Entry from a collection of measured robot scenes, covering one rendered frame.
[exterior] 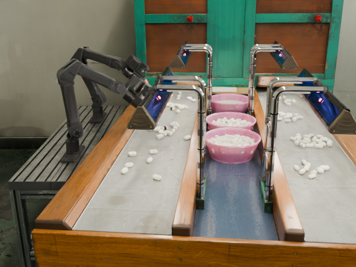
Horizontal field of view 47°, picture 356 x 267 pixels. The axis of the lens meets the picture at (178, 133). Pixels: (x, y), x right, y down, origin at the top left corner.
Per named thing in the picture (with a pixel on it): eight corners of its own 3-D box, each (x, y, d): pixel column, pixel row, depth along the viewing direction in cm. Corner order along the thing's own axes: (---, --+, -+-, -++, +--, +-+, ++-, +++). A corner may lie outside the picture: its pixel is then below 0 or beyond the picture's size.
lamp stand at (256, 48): (248, 126, 235) (251, 47, 221) (246, 116, 254) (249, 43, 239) (282, 127, 233) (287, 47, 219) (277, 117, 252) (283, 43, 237)
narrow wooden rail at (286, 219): (282, 265, 119) (285, 232, 116) (247, 104, 289) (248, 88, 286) (301, 266, 119) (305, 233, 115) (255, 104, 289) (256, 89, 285)
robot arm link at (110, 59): (126, 58, 243) (79, 43, 247) (120, 60, 235) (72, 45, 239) (122, 78, 248) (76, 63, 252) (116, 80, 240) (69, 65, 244)
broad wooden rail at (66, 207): (39, 272, 129) (32, 220, 123) (143, 112, 299) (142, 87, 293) (77, 274, 128) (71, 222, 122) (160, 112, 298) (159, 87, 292)
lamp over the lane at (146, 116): (126, 130, 117) (125, 105, 115) (159, 83, 175) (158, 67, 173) (154, 130, 116) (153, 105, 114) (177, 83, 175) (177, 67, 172)
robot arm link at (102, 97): (108, 100, 254) (82, 53, 248) (104, 104, 248) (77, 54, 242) (100, 105, 256) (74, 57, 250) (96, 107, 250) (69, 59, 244)
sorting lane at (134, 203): (72, 235, 123) (71, 229, 123) (159, 94, 294) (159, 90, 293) (171, 240, 120) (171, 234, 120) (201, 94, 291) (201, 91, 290)
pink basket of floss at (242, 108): (228, 121, 244) (228, 106, 241) (199, 112, 265) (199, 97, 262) (259, 114, 259) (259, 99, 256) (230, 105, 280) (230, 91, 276)
